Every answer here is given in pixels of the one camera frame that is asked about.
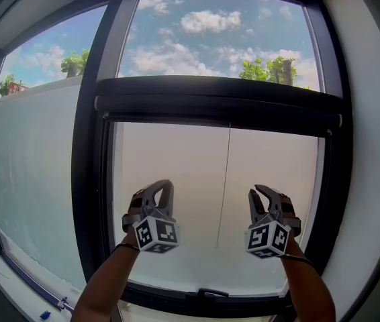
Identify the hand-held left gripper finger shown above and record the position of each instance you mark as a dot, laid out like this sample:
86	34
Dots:
148	196
169	203

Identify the person's right hand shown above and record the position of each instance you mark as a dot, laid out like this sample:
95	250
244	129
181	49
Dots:
287	208

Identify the person's left forearm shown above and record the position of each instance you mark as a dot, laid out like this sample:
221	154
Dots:
106	287

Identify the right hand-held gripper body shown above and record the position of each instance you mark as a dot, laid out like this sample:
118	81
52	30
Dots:
267	238

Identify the person's left hand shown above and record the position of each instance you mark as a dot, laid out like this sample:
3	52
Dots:
135	205

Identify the white windowsill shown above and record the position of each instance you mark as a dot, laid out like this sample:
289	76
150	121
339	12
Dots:
15	280

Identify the person's right forearm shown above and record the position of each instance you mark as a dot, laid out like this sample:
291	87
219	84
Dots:
307	290

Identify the black window frame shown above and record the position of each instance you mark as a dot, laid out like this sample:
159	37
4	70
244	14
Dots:
86	146

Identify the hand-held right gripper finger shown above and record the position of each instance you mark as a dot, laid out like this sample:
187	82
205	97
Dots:
255	210
275	201

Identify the green tree beside red building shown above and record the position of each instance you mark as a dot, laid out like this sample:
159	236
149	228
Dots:
7	84

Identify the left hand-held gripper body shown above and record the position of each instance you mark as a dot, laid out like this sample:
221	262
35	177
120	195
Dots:
158	235

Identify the green tree with bare trunk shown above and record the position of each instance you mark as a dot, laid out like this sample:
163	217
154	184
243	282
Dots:
270	70

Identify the spray bottle with blue trigger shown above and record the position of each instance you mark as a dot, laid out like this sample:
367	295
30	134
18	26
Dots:
63	303

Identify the small blue object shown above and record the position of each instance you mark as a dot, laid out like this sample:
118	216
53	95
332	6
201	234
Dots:
45	314

